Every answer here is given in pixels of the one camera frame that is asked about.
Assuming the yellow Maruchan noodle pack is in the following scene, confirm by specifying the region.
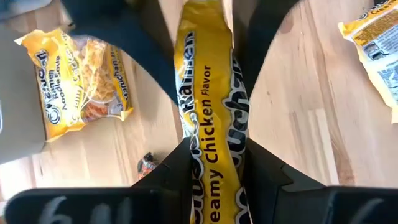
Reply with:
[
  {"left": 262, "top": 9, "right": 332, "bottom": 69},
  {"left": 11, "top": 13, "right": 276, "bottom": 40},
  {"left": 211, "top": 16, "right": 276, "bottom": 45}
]
[
  {"left": 338, "top": 0, "right": 398, "bottom": 124},
  {"left": 173, "top": 0, "right": 252, "bottom": 224},
  {"left": 14, "top": 27, "right": 134, "bottom": 142}
]

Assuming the grey plastic bin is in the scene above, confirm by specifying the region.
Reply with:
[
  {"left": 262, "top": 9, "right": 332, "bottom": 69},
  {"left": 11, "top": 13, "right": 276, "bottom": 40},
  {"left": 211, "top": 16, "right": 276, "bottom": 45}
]
[{"left": 0, "top": 23, "right": 47, "bottom": 164}]

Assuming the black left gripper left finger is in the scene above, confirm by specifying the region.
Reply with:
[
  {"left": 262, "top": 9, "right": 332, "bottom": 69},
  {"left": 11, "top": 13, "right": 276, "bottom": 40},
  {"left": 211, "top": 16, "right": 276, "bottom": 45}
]
[{"left": 4, "top": 138, "right": 193, "bottom": 224}]

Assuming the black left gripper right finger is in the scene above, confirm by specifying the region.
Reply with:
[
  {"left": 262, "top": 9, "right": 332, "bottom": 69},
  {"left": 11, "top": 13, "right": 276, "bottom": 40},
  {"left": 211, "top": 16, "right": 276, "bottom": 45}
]
[{"left": 243, "top": 138, "right": 398, "bottom": 224}]

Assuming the black Maruchan fire noodle pack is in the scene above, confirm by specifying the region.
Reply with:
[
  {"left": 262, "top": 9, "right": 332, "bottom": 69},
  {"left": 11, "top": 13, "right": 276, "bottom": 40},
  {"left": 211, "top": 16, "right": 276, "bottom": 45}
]
[{"left": 136, "top": 151, "right": 160, "bottom": 180}]

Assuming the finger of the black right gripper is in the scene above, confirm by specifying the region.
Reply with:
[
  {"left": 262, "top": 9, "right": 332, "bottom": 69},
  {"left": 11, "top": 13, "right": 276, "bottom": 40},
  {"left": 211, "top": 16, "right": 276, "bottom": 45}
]
[
  {"left": 62, "top": 0, "right": 180, "bottom": 106},
  {"left": 232, "top": 0, "right": 300, "bottom": 96}
]

